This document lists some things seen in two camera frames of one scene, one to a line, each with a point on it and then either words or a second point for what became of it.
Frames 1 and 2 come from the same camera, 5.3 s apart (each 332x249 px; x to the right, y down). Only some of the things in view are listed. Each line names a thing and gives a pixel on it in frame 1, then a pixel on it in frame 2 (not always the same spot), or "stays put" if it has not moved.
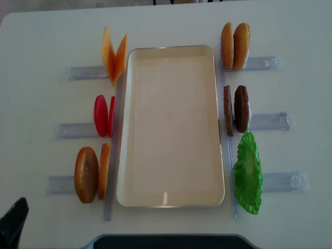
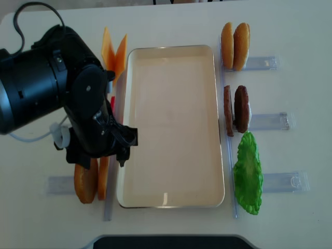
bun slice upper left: [227, 46] stays put
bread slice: [104, 171] stays put
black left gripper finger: [11, 224] to [122, 154]
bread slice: [86, 174] stays put
